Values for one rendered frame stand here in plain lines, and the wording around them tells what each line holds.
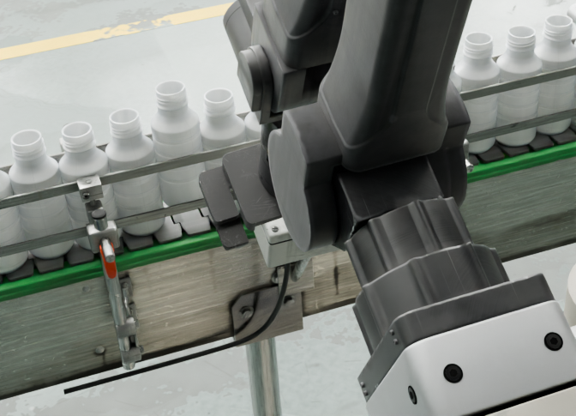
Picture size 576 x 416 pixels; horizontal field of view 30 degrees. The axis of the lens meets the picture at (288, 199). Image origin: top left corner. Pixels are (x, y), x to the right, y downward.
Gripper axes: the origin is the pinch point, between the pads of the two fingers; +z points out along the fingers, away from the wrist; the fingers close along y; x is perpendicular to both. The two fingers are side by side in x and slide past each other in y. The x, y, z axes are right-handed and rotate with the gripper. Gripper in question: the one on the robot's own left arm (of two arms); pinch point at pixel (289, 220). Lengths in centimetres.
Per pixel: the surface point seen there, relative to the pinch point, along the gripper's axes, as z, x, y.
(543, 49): 35, -27, -49
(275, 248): 28.1, -9.1, -3.5
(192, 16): 257, -202, -53
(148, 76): 237, -169, -26
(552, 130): 44, -19, -49
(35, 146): 28.0, -30.9, 18.4
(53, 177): 31.6, -28.2, 17.6
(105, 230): 29.8, -18.6, 13.9
